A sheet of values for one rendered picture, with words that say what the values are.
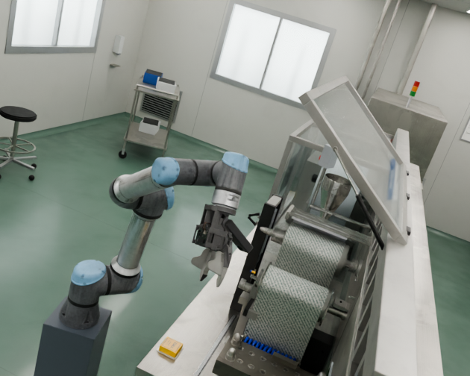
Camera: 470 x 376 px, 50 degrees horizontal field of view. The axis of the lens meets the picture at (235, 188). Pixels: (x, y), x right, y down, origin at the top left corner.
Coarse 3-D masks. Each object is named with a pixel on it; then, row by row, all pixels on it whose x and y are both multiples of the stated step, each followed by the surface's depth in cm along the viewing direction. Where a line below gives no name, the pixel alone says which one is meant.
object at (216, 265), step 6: (216, 252) 135; (216, 258) 135; (222, 258) 135; (210, 264) 133; (216, 264) 134; (222, 264) 135; (210, 270) 133; (216, 270) 134; (222, 270) 134; (222, 276) 134; (216, 282) 135
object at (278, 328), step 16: (256, 304) 190; (272, 304) 188; (256, 320) 192; (272, 320) 189; (288, 320) 187; (304, 320) 185; (256, 336) 193; (272, 336) 191; (288, 336) 189; (304, 336) 187; (288, 352) 191
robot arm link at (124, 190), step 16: (160, 160) 137; (176, 160) 139; (192, 160) 143; (128, 176) 160; (144, 176) 149; (160, 176) 137; (176, 176) 138; (192, 176) 141; (112, 192) 165; (128, 192) 159; (144, 192) 154; (128, 208) 173
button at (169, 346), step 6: (168, 336) 198; (168, 342) 195; (174, 342) 196; (180, 342) 197; (162, 348) 192; (168, 348) 192; (174, 348) 193; (180, 348) 195; (168, 354) 192; (174, 354) 191
